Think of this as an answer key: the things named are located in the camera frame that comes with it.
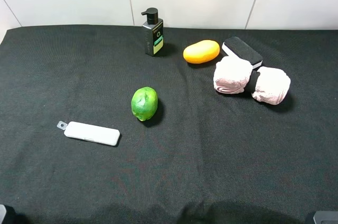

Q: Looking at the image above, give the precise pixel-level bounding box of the black white board eraser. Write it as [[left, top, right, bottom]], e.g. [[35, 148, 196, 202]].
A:
[[221, 36, 263, 69]]

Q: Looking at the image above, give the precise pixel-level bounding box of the grey object bottom left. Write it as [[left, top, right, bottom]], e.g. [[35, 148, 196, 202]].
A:
[[0, 204, 7, 224]]

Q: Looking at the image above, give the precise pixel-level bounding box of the green lime fruit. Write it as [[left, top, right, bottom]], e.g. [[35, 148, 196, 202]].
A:
[[131, 87, 158, 122]]

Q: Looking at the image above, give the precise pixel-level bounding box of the yellow mango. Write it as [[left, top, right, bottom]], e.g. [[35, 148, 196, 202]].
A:
[[183, 40, 220, 64]]

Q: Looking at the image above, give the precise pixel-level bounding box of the rolled pink towel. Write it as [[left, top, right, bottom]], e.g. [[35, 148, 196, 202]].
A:
[[213, 57, 291, 105]]

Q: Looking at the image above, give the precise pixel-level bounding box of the black tablecloth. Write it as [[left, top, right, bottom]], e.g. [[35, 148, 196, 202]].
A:
[[1, 25, 337, 223]]

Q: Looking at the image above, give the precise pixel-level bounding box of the black pump bottle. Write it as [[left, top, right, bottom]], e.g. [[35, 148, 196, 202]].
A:
[[141, 7, 164, 56]]

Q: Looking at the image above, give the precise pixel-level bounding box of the white flat case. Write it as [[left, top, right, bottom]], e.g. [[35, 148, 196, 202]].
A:
[[57, 121, 120, 146]]

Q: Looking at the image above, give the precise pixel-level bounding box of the grey device bottom right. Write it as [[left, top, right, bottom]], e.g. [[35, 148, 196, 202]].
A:
[[313, 211, 338, 224]]

